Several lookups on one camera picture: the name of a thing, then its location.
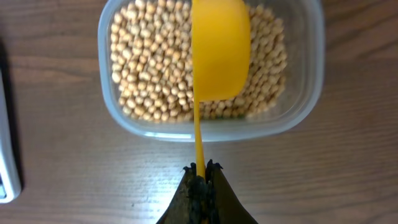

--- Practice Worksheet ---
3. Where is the yellow measuring scoop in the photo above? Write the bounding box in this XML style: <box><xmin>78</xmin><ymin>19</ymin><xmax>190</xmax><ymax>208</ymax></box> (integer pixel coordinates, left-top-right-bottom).
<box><xmin>191</xmin><ymin>0</ymin><xmax>251</xmax><ymax>177</ymax></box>

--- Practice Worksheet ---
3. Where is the pile of soybeans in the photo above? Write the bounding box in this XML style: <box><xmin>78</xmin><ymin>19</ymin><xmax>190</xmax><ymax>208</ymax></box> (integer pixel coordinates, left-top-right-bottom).
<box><xmin>109</xmin><ymin>0</ymin><xmax>287</xmax><ymax>123</ymax></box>

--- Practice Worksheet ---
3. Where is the clear plastic container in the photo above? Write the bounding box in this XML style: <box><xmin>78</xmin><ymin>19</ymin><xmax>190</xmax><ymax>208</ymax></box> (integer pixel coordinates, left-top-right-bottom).
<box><xmin>98</xmin><ymin>0</ymin><xmax>325</xmax><ymax>142</ymax></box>

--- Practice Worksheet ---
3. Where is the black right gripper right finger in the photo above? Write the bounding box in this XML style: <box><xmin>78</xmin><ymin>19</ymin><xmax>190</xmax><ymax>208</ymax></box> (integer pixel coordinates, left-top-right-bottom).
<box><xmin>205</xmin><ymin>159</ymin><xmax>258</xmax><ymax>224</ymax></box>

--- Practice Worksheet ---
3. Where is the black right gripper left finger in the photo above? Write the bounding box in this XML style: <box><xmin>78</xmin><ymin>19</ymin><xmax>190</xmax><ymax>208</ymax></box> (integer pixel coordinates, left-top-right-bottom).
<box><xmin>157</xmin><ymin>162</ymin><xmax>207</xmax><ymax>224</ymax></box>

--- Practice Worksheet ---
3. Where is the white digital kitchen scale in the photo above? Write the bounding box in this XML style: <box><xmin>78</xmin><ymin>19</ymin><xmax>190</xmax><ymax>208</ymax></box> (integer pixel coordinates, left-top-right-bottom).
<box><xmin>1</xmin><ymin>69</ymin><xmax>22</xmax><ymax>205</ymax></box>

